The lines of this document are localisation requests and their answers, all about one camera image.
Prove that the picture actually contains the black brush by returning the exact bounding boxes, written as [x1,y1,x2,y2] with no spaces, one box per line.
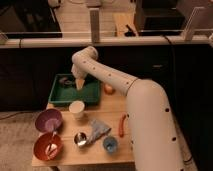
[59,77,75,87]

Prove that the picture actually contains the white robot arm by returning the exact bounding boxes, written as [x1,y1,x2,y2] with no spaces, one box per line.
[71,46,185,171]

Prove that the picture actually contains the purple bowl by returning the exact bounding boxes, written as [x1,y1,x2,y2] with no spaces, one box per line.
[35,108,63,133]

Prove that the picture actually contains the red bowl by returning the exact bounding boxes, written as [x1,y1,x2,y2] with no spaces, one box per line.
[33,133,63,161]

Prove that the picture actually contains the green plastic tray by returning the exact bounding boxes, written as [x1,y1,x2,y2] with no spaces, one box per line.
[48,74,101,107]

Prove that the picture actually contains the white paper cup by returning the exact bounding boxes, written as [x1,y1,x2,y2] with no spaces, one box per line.
[69,101,85,119]

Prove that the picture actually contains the orange fruit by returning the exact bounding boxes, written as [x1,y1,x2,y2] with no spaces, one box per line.
[104,84,115,95]

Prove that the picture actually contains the blue grey cloth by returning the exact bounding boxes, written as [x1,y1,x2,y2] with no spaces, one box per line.
[87,119,111,144]

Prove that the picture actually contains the small metal cup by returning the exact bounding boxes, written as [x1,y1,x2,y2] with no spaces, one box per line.
[74,132,87,148]

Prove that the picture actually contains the wooden table board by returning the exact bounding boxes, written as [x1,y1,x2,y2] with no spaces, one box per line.
[31,78,181,168]

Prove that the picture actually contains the blue cup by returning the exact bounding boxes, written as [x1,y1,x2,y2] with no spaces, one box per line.
[103,136,118,154]

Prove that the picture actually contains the black object on floor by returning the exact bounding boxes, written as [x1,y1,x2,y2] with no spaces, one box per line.
[124,24,136,37]

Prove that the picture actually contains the white spoon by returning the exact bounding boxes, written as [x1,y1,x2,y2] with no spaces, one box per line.
[46,131,57,156]

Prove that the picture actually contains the white post left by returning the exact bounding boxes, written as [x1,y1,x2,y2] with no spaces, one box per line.
[89,8,100,43]

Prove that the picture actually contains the white post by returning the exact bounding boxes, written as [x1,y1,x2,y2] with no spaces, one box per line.
[182,6,205,41]
[89,8,100,43]

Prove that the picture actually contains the white horizontal rail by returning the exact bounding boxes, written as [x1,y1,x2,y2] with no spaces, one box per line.
[0,35,213,49]

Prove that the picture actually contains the white post right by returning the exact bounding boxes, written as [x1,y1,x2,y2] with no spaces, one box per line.
[182,6,205,41]

